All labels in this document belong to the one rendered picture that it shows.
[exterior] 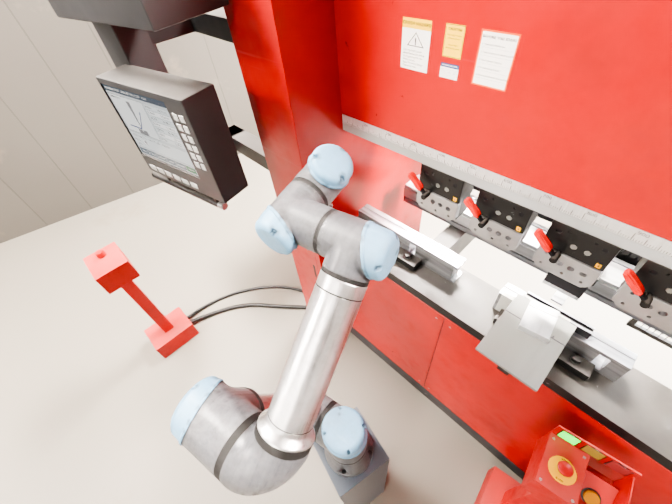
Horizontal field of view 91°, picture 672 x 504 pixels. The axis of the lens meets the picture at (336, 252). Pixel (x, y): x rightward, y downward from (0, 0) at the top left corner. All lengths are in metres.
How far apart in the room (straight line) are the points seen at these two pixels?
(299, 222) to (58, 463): 2.27
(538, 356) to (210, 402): 0.88
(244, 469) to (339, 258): 0.35
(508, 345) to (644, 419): 0.41
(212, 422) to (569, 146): 0.88
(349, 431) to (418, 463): 1.04
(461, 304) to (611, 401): 0.49
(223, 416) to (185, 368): 1.78
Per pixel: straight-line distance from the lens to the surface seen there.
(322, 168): 0.54
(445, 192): 1.11
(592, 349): 1.28
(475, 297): 1.35
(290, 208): 0.51
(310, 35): 1.12
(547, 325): 1.21
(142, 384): 2.50
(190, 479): 2.17
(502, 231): 1.08
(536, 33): 0.86
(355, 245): 0.45
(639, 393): 1.39
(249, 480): 0.61
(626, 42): 0.83
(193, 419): 0.66
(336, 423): 0.98
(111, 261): 1.98
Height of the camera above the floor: 1.95
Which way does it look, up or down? 48 degrees down
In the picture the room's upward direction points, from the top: 7 degrees counter-clockwise
